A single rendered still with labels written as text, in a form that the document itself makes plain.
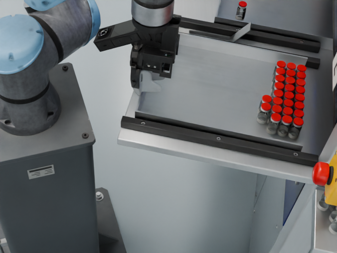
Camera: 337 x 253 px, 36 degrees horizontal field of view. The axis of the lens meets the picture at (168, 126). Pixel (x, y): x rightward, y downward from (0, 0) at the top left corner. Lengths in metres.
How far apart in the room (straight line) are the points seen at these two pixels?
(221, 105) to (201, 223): 0.91
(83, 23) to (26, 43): 0.15
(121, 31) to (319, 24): 0.59
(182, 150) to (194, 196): 0.99
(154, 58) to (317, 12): 0.59
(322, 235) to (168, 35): 0.46
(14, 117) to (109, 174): 0.95
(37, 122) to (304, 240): 0.65
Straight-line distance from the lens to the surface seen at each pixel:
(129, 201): 1.99
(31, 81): 1.09
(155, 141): 1.05
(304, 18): 1.40
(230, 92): 1.16
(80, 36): 1.14
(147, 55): 0.97
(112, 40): 0.99
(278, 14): 1.39
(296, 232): 1.21
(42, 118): 1.17
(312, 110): 1.18
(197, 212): 1.99
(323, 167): 0.91
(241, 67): 1.22
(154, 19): 0.91
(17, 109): 1.15
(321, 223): 1.02
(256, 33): 1.29
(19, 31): 1.08
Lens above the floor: 1.72
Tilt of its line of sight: 51 degrees down
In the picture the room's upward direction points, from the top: 7 degrees clockwise
